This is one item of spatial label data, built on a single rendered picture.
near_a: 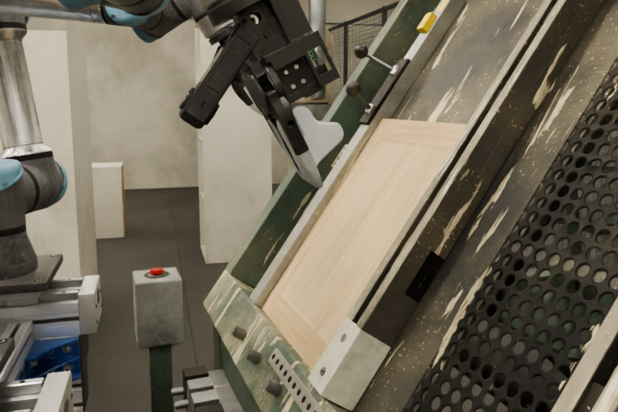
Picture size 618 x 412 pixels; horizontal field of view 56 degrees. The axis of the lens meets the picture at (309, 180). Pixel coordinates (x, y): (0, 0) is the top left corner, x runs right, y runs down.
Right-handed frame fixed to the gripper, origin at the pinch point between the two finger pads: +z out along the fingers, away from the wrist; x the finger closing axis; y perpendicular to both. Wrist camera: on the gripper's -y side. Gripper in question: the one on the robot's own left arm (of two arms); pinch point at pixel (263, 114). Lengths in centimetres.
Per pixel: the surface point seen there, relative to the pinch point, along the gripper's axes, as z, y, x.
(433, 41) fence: 9, 32, 38
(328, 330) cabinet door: 39, 5, -30
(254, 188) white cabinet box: 88, -218, 278
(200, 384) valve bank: 43, -31, -33
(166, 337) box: 38, -52, -16
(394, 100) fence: 16.0, 19.3, 26.6
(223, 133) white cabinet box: 34, -215, 280
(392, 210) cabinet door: 28.5, 20.6, -10.5
